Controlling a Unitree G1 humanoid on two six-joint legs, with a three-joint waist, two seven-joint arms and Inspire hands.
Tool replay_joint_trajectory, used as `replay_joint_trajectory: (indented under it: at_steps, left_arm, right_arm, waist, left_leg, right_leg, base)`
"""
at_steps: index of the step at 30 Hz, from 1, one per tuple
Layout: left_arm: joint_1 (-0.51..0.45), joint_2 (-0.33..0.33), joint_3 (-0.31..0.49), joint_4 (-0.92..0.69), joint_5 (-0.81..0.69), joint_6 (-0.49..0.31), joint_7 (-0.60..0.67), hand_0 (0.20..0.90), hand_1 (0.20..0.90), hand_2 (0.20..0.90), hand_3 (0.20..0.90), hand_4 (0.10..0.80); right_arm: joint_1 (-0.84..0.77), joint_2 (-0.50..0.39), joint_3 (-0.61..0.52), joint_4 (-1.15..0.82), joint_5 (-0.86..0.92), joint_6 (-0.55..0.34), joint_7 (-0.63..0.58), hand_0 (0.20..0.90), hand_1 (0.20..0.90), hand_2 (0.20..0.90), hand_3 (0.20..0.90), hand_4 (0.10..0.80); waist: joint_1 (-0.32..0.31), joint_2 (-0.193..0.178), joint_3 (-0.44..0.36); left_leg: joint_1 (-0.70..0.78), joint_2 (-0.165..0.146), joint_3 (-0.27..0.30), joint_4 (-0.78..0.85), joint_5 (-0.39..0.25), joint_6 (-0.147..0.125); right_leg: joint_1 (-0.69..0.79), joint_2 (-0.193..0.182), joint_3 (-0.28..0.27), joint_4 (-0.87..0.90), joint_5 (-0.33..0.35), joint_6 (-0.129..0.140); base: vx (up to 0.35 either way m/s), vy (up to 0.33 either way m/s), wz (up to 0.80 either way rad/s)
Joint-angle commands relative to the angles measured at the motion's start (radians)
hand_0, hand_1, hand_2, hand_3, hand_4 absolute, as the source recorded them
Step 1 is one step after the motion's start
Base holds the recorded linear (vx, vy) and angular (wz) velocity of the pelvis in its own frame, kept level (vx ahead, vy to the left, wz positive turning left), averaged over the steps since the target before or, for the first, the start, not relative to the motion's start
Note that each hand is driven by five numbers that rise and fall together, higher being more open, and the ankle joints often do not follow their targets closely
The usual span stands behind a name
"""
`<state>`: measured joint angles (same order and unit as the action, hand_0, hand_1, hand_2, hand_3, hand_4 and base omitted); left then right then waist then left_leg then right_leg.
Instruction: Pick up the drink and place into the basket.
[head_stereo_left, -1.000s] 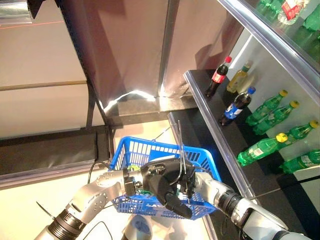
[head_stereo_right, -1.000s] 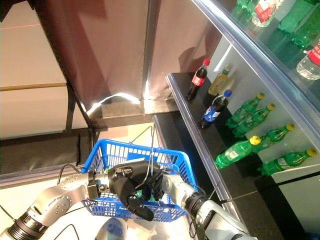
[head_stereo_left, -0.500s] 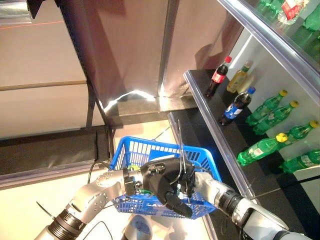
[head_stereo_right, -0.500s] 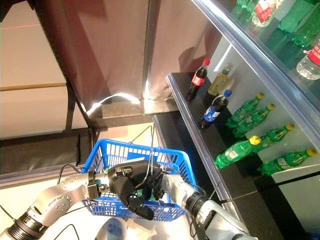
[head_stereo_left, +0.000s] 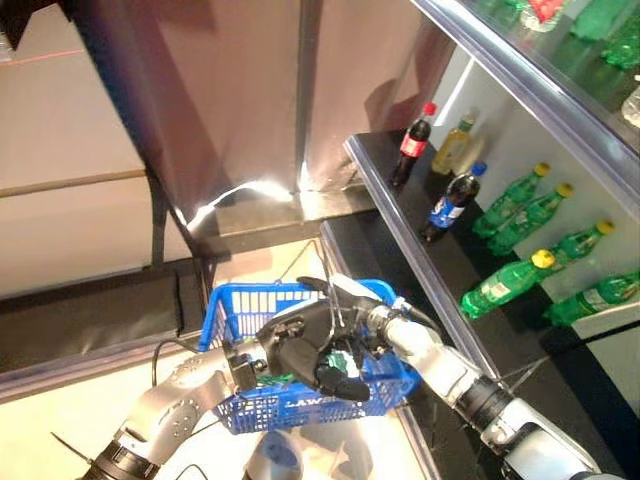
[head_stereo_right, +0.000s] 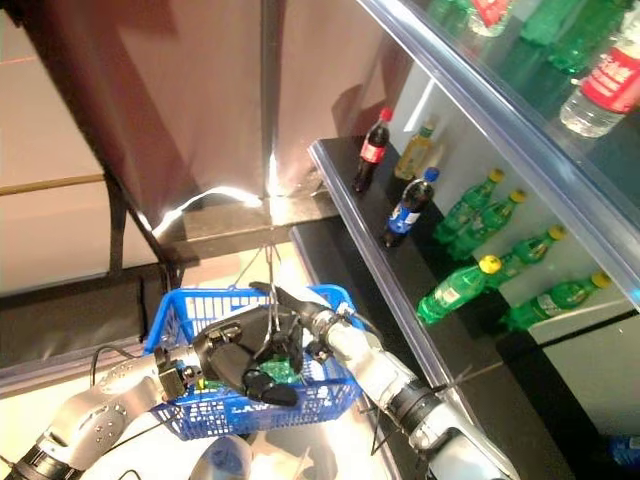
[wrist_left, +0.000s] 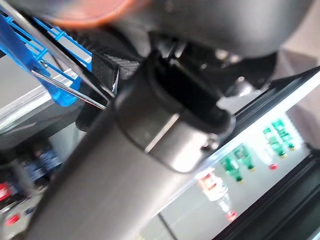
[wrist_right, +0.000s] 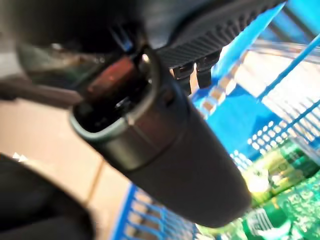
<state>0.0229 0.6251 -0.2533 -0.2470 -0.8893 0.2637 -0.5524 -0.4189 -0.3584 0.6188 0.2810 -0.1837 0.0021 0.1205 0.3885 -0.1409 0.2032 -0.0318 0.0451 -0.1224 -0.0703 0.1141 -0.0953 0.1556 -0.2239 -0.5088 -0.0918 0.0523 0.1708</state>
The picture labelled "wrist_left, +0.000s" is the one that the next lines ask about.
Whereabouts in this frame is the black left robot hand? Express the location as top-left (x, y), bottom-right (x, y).
top-left (24, 0), bottom-right (312, 240)

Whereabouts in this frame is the blue plastic shopping basket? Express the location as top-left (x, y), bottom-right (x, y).
top-left (0, 6), bottom-right (118, 112)

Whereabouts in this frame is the cola bottle blue label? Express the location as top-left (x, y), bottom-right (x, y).
top-left (37, 146), bottom-right (65, 176)
top-left (22, 157), bottom-right (38, 181)

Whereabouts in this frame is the clear water bottle red label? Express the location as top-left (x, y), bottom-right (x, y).
top-left (197, 172), bottom-right (238, 222)
top-left (257, 147), bottom-right (280, 171)

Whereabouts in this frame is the black shelf board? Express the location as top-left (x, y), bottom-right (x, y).
top-left (0, 83), bottom-right (85, 152)
top-left (154, 66), bottom-right (320, 221)

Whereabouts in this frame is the green soda bottle yellow cap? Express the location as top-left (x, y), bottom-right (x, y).
top-left (271, 119), bottom-right (297, 151)
top-left (221, 156), bottom-right (246, 185)
top-left (233, 144), bottom-right (257, 173)
top-left (262, 127), bottom-right (288, 159)

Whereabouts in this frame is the black overhead shelf panel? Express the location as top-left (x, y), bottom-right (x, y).
top-left (219, 153), bottom-right (320, 240)

